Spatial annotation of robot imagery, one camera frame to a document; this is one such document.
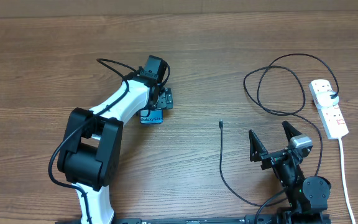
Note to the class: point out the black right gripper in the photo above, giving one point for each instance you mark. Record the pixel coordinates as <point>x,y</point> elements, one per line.
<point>257,150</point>

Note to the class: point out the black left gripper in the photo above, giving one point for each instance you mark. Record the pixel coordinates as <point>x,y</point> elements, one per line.
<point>165,99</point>

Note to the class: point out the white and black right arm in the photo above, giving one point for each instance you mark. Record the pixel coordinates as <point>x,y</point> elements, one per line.
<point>307,196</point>

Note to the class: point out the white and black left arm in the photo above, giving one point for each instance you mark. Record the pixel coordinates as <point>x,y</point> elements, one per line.
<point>87,158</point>

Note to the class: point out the white charger plug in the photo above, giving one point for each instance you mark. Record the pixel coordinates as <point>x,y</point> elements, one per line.
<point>325,99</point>

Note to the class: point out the white power strip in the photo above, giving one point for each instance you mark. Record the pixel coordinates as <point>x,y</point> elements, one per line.
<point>332,119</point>

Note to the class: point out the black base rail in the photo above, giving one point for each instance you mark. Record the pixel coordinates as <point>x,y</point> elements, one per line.
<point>194,220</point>

